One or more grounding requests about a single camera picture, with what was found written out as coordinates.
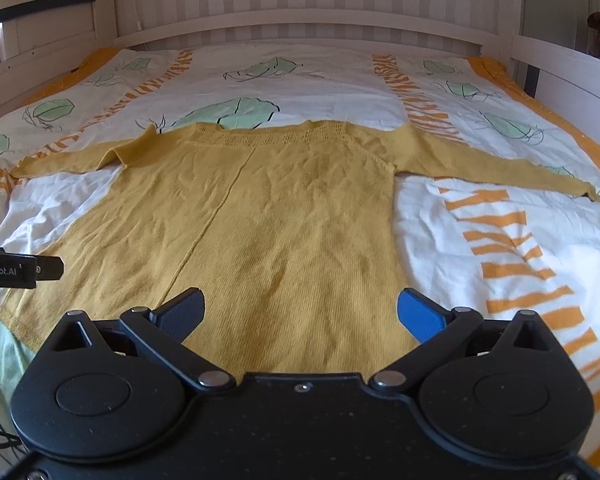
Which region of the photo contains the white wooden side shelf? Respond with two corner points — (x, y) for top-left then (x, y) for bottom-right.
(512, 0), (600, 144)

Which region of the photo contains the orange bed sheet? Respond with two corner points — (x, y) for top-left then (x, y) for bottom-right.
(21, 46), (600, 183)

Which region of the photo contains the white wooden bed frame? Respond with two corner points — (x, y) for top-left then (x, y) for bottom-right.
(0, 0), (600, 156)

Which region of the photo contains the mustard yellow knit sweater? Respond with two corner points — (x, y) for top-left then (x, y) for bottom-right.
(0, 122), (595, 375)

